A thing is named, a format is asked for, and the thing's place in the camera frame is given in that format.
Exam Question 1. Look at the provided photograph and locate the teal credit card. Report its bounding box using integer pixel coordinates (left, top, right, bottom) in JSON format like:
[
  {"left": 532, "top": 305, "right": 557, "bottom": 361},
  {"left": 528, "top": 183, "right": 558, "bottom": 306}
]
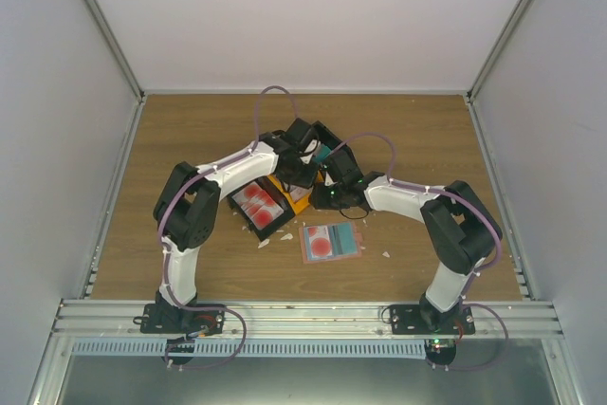
[{"left": 335, "top": 223, "right": 358, "bottom": 256}]

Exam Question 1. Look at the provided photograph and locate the pink leather card holder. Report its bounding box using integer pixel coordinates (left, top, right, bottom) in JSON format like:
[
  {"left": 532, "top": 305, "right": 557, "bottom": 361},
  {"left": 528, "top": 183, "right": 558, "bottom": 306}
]
[{"left": 299, "top": 222, "right": 363, "bottom": 264}]

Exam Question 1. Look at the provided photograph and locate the red circle credit card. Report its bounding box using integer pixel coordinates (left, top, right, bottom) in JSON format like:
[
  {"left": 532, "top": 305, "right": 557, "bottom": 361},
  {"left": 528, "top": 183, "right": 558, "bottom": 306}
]
[{"left": 304, "top": 225, "right": 333, "bottom": 261}]

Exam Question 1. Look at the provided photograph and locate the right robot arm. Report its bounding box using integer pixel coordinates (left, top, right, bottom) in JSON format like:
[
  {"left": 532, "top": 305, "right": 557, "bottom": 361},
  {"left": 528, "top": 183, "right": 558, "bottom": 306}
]
[{"left": 310, "top": 150, "right": 503, "bottom": 334}]

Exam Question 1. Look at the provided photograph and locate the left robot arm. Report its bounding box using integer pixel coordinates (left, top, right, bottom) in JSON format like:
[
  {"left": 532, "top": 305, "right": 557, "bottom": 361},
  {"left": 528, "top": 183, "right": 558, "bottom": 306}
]
[{"left": 134, "top": 118, "right": 319, "bottom": 335}]

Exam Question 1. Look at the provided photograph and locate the white patterned card stack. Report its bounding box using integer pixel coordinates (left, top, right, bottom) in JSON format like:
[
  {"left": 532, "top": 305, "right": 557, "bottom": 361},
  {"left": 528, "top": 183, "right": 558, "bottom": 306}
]
[{"left": 289, "top": 186, "right": 310, "bottom": 202}]

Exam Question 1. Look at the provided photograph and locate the black bin with teal cards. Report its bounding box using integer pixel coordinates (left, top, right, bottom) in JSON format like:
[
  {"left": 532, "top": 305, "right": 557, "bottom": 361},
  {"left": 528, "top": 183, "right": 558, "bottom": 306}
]
[{"left": 312, "top": 121, "right": 356, "bottom": 165}]

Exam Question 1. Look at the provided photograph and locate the teal card stack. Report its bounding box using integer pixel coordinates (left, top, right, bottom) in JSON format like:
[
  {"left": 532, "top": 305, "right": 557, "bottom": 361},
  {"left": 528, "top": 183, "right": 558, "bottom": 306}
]
[{"left": 312, "top": 144, "right": 332, "bottom": 163}]

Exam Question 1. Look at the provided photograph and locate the black bin with red cards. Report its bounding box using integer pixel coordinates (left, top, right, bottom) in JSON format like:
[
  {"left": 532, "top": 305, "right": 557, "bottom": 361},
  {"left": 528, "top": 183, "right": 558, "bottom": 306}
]
[{"left": 227, "top": 176, "right": 295, "bottom": 242}]

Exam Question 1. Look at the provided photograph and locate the red circle card stack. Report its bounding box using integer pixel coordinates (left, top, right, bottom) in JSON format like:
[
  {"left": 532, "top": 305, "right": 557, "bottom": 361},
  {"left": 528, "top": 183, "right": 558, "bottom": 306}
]
[{"left": 232, "top": 181, "right": 285, "bottom": 230}]

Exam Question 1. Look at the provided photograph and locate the yellow plastic bin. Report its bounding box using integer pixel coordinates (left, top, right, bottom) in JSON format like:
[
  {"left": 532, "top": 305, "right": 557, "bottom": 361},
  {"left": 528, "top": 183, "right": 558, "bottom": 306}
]
[{"left": 267, "top": 175, "right": 312, "bottom": 215}]

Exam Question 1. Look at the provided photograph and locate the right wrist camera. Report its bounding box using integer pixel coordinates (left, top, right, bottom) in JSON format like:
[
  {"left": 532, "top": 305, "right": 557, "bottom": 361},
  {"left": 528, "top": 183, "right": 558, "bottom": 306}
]
[{"left": 321, "top": 171, "right": 334, "bottom": 186}]

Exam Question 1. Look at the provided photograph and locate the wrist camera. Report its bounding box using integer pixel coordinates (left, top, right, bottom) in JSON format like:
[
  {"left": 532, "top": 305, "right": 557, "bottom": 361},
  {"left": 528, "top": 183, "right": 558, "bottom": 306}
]
[
  {"left": 299, "top": 138, "right": 322, "bottom": 164},
  {"left": 321, "top": 171, "right": 334, "bottom": 186}
]

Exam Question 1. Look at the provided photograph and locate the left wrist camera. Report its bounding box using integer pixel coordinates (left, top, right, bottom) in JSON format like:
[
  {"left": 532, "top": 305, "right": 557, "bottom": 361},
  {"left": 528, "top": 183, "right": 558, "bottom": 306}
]
[{"left": 299, "top": 138, "right": 322, "bottom": 164}]

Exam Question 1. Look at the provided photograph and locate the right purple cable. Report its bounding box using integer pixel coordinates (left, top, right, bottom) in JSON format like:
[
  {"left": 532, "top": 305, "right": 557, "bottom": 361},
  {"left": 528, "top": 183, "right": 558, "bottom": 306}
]
[{"left": 331, "top": 132, "right": 505, "bottom": 304}]

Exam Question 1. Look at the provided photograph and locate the purple cable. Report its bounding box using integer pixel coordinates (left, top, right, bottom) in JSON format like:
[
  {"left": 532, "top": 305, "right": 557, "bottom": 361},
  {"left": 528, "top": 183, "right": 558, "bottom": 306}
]
[
  {"left": 331, "top": 132, "right": 505, "bottom": 304},
  {"left": 158, "top": 85, "right": 300, "bottom": 309}
]

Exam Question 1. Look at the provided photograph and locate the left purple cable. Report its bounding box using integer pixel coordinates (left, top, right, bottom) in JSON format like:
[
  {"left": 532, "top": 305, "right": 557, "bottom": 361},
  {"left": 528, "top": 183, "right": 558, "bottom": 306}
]
[{"left": 158, "top": 85, "right": 300, "bottom": 309}]

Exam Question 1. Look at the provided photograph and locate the aluminium mounting rail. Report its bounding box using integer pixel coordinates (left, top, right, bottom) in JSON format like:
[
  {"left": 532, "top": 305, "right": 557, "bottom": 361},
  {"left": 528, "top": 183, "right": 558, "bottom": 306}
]
[{"left": 51, "top": 300, "right": 563, "bottom": 340}]

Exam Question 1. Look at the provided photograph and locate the slotted cable duct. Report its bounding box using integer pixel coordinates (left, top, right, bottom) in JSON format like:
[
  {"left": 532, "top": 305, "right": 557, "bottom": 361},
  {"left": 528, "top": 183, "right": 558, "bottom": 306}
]
[{"left": 72, "top": 338, "right": 426, "bottom": 359}]

